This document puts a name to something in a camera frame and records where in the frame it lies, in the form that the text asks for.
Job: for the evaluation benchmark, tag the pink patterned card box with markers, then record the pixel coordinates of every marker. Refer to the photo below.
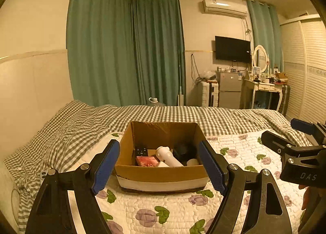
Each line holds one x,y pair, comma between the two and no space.
146,161

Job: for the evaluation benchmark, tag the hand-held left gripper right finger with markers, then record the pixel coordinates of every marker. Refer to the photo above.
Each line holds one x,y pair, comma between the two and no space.
212,167

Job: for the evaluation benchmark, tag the clear plastic bag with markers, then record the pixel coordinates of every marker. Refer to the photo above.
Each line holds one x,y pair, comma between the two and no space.
208,75

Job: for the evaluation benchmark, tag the small picture frame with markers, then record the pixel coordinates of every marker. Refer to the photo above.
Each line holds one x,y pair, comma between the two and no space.
256,70

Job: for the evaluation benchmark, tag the white plastic bottle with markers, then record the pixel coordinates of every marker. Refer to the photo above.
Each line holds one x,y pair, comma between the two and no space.
169,158

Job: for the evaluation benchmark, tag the black remote control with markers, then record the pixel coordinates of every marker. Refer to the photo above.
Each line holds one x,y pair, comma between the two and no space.
140,151

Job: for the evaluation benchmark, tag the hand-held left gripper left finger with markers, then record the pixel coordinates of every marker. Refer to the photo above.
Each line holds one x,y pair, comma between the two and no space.
105,167

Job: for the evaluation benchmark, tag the beige padded headboard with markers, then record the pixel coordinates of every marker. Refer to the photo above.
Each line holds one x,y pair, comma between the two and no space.
33,91

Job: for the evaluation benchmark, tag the white small cup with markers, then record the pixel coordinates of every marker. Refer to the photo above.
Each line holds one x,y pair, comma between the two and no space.
192,162

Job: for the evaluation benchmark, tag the water jug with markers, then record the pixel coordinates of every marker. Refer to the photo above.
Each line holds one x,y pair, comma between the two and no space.
155,101

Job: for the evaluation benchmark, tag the white dressing table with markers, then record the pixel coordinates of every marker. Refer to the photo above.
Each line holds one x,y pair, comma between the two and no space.
264,86

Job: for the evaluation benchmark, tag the white ribbed suitcase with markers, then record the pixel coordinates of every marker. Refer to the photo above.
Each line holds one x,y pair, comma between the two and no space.
207,93

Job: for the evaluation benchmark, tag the small brown box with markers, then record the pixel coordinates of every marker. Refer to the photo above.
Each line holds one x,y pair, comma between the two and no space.
281,76

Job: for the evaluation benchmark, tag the light green window curtain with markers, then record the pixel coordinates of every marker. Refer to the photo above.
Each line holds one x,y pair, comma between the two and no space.
264,30

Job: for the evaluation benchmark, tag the silver small fridge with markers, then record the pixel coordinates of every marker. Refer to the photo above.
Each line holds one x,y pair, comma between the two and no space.
229,88

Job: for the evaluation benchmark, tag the white mop pole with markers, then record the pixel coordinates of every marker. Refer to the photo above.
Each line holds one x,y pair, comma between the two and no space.
180,78

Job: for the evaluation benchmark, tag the white air conditioner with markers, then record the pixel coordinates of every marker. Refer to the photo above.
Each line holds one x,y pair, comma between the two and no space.
224,7

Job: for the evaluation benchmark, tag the narrow green curtain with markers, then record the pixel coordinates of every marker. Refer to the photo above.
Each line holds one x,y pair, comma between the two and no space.
159,50

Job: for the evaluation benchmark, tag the white slatted wardrobe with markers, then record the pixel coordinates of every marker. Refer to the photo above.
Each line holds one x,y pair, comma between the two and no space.
305,71

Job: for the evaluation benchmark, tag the cardboard box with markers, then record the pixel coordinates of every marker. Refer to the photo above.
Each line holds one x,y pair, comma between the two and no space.
158,176

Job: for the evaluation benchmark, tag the black rounded case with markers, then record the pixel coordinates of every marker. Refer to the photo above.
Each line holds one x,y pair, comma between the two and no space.
184,151

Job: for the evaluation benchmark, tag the white floral quilt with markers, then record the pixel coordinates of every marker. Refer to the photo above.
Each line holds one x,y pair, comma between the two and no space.
165,204

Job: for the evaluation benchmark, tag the black wall television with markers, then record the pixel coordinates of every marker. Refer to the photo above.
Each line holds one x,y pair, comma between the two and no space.
232,49

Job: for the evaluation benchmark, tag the dark suitcase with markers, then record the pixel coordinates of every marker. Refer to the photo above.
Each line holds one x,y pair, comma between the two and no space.
284,99

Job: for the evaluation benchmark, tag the white oval mirror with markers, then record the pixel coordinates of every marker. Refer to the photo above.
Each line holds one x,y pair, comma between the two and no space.
259,55

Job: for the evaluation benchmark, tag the grey checked bedsheet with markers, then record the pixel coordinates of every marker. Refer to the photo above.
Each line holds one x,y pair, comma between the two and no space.
76,127

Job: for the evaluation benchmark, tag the wide green curtain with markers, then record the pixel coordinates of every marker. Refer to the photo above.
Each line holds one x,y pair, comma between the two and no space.
99,40

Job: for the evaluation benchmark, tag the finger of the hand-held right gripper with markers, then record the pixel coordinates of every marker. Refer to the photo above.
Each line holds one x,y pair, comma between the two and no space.
303,125
275,141

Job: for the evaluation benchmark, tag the person's right hand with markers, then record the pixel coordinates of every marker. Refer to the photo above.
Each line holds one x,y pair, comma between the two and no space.
304,198

